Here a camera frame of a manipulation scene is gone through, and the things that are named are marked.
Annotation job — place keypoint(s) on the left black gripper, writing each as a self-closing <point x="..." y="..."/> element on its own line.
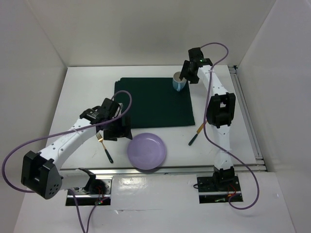
<point x="122" y="131"/>

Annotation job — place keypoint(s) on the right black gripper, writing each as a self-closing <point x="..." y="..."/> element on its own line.
<point x="194" y="79"/>

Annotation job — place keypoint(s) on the light blue mug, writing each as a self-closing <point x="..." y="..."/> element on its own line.
<point x="178" y="84"/>

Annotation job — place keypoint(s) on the purple plate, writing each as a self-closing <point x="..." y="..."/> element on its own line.
<point x="146" y="151"/>

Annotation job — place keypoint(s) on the dark green cloth napkin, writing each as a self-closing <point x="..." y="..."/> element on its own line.
<point x="156" y="104"/>

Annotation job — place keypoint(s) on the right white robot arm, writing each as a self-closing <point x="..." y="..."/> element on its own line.
<point x="219" y="113"/>

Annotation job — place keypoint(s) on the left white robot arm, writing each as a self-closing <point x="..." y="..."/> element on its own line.
<point x="41" y="170"/>

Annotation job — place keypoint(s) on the gold fork black handle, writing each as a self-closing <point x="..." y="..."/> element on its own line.
<point x="101" y="140"/>

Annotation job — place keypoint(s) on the gold knife black handle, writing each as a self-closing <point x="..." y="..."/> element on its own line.
<point x="195" y="136"/>

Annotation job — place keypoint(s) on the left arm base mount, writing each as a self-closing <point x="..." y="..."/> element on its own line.
<point x="99" y="189"/>

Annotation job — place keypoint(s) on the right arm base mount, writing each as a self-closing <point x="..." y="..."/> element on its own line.
<point x="209" y="193"/>

